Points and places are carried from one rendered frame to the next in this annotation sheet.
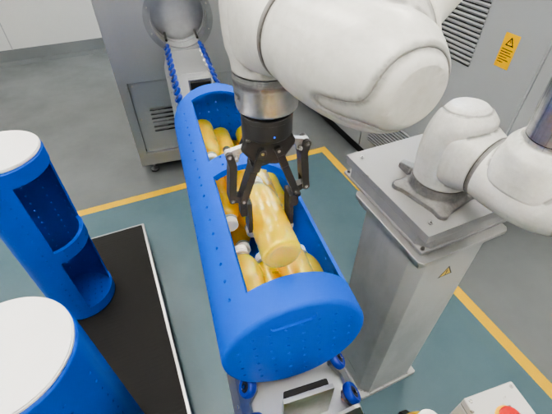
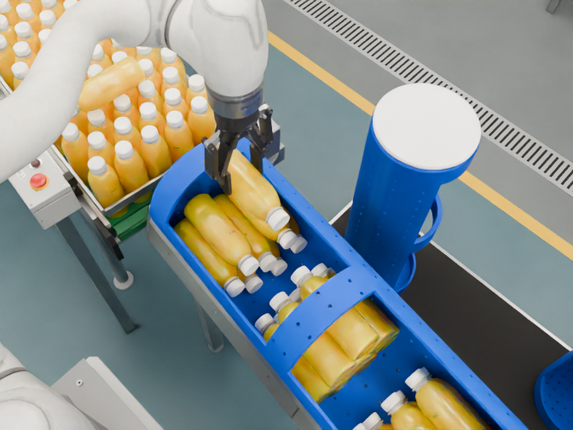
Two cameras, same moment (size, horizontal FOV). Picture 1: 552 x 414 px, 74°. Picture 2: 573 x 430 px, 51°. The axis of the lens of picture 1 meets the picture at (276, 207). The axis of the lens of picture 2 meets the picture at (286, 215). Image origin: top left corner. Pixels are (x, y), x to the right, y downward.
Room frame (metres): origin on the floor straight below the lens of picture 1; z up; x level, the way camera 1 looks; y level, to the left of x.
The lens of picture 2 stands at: (1.08, -0.17, 2.25)
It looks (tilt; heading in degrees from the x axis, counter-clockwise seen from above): 60 degrees down; 155
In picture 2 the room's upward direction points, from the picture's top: 2 degrees clockwise
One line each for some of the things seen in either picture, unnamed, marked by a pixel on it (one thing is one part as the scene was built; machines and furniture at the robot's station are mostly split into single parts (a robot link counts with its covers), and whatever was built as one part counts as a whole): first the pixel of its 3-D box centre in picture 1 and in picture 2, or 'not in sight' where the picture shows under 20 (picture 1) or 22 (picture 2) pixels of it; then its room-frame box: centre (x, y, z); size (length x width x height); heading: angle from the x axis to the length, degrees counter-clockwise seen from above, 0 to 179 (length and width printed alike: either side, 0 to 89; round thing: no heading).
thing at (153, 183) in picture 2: not in sight; (173, 171); (0.19, -0.08, 0.96); 0.40 x 0.01 x 0.03; 107
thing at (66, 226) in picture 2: not in sight; (95, 274); (0.15, -0.40, 0.50); 0.04 x 0.04 x 1.00; 17
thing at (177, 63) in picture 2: not in sight; (174, 80); (-0.08, 0.01, 0.99); 0.07 x 0.07 x 0.19
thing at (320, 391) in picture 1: (305, 401); not in sight; (0.26, -0.06, 0.99); 0.10 x 0.02 x 0.12; 107
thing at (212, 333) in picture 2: not in sight; (208, 316); (0.35, -0.11, 0.31); 0.06 x 0.06 x 0.63; 17
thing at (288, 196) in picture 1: (288, 204); (224, 180); (0.48, -0.02, 1.31); 0.03 x 0.01 x 0.07; 17
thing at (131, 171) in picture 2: not in sight; (132, 172); (0.17, -0.18, 0.99); 0.07 x 0.07 x 0.19
